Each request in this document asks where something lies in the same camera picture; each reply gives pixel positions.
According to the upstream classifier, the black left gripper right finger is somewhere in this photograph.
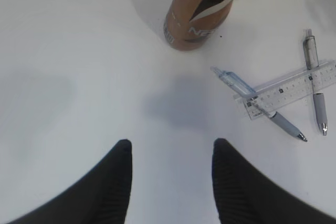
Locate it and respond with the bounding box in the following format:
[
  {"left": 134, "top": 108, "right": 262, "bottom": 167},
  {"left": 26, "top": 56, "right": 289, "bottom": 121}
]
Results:
[{"left": 212, "top": 138, "right": 335, "bottom": 223}]

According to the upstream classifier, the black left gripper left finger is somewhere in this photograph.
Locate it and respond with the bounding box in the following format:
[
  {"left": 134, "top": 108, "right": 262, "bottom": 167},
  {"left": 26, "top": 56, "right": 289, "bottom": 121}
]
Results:
[{"left": 13, "top": 140, "right": 133, "bottom": 223}]

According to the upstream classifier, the clear plastic ruler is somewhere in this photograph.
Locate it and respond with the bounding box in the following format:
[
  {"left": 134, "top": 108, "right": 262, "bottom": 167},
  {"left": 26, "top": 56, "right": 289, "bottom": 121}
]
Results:
[{"left": 233, "top": 60, "right": 336, "bottom": 121}]

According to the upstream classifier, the grey grip pen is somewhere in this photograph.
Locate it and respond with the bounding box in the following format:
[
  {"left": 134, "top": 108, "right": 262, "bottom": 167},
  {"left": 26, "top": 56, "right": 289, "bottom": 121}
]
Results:
[
  {"left": 302, "top": 29, "right": 328, "bottom": 136},
  {"left": 211, "top": 67, "right": 308, "bottom": 142}
]

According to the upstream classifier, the brown coffee drink bottle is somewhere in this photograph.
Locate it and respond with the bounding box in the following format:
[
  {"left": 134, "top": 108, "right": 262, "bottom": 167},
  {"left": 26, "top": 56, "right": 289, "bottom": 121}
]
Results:
[{"left": 163, "top": 0, "right": 233, "bottom": 51}]

